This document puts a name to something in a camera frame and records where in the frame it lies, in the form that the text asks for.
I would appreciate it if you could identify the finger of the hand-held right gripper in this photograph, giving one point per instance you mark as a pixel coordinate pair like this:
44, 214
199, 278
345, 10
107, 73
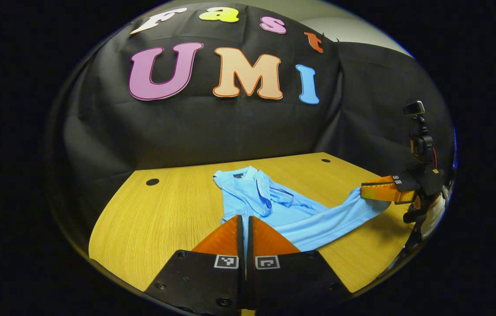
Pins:
381, 179
383, 193

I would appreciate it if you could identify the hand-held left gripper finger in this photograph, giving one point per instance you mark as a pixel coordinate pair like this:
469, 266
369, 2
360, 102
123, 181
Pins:
250, 245
240, 245

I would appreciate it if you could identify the light blue T-shirt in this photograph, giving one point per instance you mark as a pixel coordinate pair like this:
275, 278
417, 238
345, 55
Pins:
309, 219

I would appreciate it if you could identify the black backdrop cloth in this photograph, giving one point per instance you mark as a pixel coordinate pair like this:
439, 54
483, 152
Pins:
230, 127

